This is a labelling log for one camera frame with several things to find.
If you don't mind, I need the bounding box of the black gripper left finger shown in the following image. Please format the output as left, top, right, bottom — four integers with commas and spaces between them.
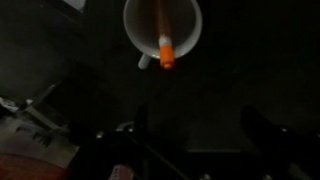
134, 104, 150, 135

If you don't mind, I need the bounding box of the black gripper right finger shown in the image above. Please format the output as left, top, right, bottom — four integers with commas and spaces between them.
240, 104, 279, 153

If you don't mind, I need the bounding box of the orange marker with white cap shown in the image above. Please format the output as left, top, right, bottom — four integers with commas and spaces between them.
155, 0, 176, 71

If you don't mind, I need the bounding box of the silver and black toaster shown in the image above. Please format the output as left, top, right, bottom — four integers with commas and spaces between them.
0, 79, 82, 169

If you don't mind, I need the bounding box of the red mug with white handle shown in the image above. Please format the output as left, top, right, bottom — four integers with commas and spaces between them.
122, 0, 204, 71

